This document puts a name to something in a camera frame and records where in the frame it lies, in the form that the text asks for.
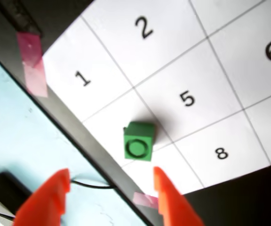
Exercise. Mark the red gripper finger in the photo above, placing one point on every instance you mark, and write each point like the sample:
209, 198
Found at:
43, 204
175, 207

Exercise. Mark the white numbered grid paper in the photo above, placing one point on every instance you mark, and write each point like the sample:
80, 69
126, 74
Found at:
196, 58

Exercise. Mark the pink tape piece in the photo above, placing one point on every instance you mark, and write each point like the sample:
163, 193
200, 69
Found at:
145, 200
32, 70

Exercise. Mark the black power adapter brick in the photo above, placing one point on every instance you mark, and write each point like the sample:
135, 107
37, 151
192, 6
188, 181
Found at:
8, 188

